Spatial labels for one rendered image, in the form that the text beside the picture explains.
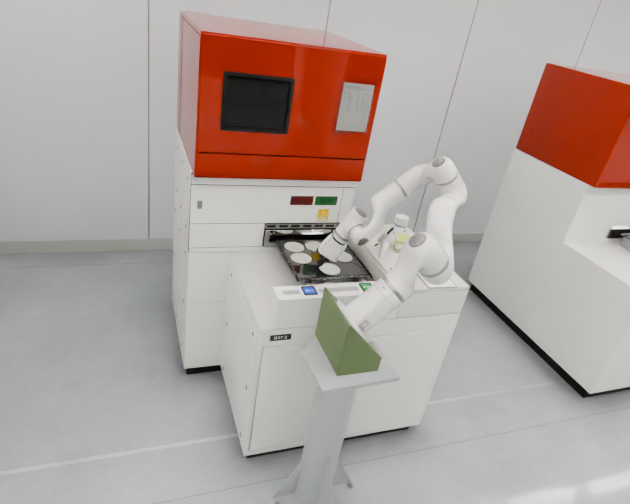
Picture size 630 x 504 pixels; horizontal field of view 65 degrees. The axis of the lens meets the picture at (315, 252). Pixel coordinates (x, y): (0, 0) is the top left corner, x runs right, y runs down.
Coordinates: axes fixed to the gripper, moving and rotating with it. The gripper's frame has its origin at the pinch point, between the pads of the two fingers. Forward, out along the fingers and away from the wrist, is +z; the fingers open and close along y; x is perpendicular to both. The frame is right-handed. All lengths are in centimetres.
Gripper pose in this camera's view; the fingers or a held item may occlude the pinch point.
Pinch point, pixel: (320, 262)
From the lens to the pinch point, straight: 229.2
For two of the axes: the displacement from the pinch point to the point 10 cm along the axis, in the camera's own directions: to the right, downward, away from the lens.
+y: 8.2, 5.6, 1.4
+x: 1.6, -4.5, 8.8
